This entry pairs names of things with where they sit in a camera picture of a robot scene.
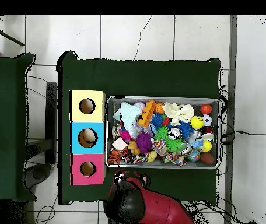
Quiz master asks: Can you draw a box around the tiger plush toy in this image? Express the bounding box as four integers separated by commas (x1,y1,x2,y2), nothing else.
107,149,122,166

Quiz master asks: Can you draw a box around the cream waffle cloth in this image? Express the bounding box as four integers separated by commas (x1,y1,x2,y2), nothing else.
162,101,195,127

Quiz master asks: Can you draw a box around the black tripod leg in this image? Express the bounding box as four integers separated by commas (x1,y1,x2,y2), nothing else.
0,15,25,47

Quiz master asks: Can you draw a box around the orange plastic compartment tray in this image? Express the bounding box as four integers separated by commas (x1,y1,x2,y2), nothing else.
138,100,157,128

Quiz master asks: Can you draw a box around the plain orange ball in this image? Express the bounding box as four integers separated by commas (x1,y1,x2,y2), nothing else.
199,103,213,116

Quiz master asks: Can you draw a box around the small brown football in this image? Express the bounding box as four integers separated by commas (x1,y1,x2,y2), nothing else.
199,152,215,166

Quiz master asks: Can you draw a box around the dark gray round base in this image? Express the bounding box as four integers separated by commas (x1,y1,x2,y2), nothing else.
25,164,52,190

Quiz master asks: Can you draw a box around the clear plastic packet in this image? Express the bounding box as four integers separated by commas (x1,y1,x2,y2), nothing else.
128,122,144,139

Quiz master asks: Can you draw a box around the light blue knitted cloth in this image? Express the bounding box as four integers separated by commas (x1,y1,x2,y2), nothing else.
113,101,143,131

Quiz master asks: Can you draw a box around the black metal stand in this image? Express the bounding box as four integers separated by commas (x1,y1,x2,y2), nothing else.
25,81,58,165

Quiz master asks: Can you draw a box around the yellow smiley ball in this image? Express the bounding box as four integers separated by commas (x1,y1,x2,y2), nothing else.
190,115,204,130

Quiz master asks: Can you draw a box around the black floor cable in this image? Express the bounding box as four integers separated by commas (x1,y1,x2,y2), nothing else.
221,130,266,139

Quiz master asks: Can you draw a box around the small soccer ball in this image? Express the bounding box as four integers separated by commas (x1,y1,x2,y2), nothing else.
201,114,213,127

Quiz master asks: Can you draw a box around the small orange basketball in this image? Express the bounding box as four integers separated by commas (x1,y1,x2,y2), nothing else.
155,101,166,115

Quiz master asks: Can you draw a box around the shallow silver mesh bin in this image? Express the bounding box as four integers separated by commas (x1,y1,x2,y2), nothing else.
105,95,222,170

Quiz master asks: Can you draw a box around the small white baseball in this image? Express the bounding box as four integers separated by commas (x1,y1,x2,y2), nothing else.
134,101,146,111

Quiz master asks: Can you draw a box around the wooden box with three holes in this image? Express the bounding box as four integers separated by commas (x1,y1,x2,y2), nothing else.
69,90,107,186

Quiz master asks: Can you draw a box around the dark green table cloth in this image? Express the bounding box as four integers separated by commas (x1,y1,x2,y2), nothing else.
0,52,37,202
57,51,222,206

